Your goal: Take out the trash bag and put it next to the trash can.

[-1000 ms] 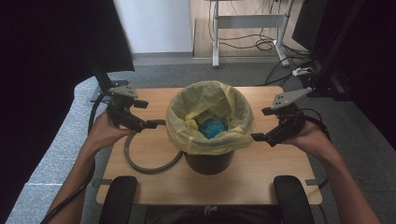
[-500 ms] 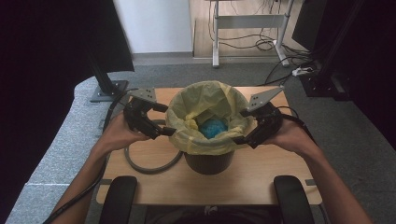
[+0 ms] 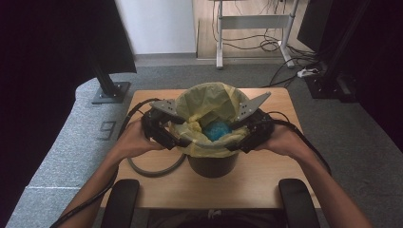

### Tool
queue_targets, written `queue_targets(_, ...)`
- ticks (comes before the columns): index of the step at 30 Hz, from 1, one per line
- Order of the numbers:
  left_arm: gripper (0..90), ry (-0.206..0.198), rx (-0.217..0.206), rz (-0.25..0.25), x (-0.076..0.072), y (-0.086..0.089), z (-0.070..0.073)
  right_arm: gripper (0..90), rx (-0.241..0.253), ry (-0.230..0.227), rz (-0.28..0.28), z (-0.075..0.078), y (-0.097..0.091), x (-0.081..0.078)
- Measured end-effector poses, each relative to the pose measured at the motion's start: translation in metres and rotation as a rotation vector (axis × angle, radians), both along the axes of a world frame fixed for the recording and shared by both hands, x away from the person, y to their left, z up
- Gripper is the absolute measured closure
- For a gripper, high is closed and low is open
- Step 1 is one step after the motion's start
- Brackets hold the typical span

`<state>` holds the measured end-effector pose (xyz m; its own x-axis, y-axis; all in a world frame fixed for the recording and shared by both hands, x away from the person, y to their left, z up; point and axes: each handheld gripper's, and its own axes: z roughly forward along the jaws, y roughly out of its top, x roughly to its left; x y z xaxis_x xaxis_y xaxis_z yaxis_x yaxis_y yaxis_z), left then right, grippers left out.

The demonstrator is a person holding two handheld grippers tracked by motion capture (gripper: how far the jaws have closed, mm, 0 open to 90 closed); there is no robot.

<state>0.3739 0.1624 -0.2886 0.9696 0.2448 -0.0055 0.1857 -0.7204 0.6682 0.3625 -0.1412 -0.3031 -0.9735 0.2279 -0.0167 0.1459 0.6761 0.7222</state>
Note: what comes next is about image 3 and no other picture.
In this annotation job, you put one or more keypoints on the black left chair armrest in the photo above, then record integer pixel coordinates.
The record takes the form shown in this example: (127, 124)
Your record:
(122, 202)

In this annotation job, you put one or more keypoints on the grey floor socket plate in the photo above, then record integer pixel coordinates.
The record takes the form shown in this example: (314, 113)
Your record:
(107, 130)

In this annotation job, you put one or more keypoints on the yellow trash bag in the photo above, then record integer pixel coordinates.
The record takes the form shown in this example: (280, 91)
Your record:
(206, 101)

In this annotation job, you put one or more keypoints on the person's dark clothing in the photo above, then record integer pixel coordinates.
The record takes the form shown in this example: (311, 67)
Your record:
(190, 218)

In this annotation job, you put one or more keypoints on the black chair armrest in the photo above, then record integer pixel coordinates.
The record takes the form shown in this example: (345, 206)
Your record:
(297, 202)
(122, 202)

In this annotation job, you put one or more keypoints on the black stand with base plate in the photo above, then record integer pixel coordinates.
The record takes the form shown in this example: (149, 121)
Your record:
(109, 90)

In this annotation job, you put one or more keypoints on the black stand with dark base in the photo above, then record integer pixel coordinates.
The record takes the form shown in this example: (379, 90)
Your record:
(329, 85)

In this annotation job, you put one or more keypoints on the black trash bin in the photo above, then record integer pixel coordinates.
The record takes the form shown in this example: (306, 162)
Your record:
(212, 166)

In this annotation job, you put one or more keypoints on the person's right hand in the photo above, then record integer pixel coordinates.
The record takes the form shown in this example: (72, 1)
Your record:
(286, 141)

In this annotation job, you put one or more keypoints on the black right chair armrest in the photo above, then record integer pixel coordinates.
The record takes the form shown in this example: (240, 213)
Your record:
(297, 202)

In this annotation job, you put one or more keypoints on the blue crumpled ball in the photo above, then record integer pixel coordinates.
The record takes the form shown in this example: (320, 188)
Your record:
(217, 130)

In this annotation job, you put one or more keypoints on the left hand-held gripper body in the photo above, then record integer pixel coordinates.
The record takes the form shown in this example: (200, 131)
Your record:
(152, 122)

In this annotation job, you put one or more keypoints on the black curtain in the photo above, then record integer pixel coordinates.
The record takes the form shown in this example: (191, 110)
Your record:
(47, 63)

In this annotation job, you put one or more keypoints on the white desk frame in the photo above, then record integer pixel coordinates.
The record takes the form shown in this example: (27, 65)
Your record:
(253, 22)

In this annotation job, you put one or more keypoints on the person's left hand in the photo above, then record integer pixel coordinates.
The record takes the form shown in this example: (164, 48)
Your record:
(134, 142)

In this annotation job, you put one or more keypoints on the dark monitor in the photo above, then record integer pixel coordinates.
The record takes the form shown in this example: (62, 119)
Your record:
(313, 25)

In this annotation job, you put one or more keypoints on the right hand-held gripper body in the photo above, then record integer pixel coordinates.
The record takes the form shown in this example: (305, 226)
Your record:
(261, 126)

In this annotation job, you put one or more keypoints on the white power strip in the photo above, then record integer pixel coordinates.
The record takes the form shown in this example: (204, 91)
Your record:
(306, 72)

